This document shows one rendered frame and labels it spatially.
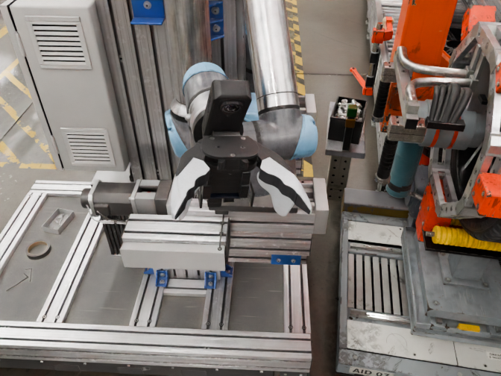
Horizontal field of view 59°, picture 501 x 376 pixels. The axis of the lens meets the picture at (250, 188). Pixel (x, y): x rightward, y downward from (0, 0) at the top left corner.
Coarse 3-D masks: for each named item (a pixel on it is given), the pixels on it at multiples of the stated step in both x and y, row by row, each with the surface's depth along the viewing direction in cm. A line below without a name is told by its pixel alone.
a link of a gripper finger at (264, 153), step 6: (258, 144) 57; (264, 150) 56; (270, 150) 56; (258, 156) 55; (264, 156) 55; (270, 156) 55; (276, 156) 55; (258, 162) 55; (282, 162) 54; (288, 168) 53
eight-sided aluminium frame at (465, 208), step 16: (480, 32) 120; (496, 32) 120; (464, 48) 132; (496, 48) 108; (464, 64) 143; (496, 64) 106; (496, 96) 106; (496, 112) 105; (496, 128) 105; (496, 144) 104; (432, 160) 154; (448, 160) 154; (480, 160) 110; (496, 160) 111; (432, 176) 152; (448, 176) 151; (432, 192) 149; (448, 192) 146; (464, 192) 118; (448, 208) 131; (464, 208) 118
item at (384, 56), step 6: (372, 0) 390; (378, 0) 366; (372, 6) 378; (378, 6) 354; (372, 12) 377; (378, 12) 344; (378, 18) 334; (384, 42) 298; (384, 48) 290; (384, 54) 283; (384, 60) 276; (378, 66) 286; (378, 72) 286; (378, 132) 248; (378, 138) 248; (384, 138) 229
